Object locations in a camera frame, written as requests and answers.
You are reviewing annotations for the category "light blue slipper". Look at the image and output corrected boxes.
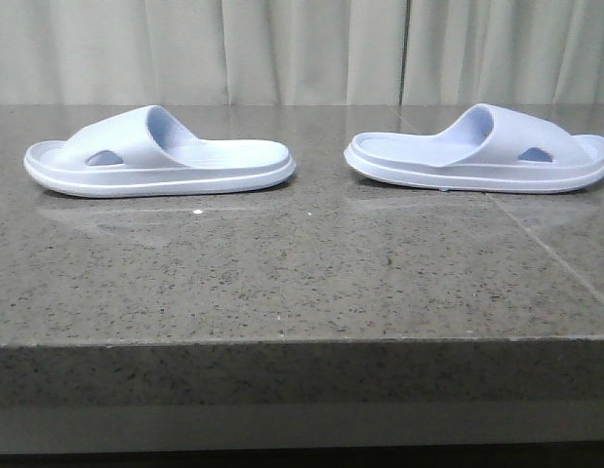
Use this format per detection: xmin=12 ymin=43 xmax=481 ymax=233
xmin=23 ymin=105 xmax=296 ymax=198
xmin=344 ymin=103 xmax=604 ymax=194

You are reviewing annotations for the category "pale curtain right panel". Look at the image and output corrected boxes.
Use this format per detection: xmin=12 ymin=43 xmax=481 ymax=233
xmin=401 ymin=1 xmax=604 ymax=105

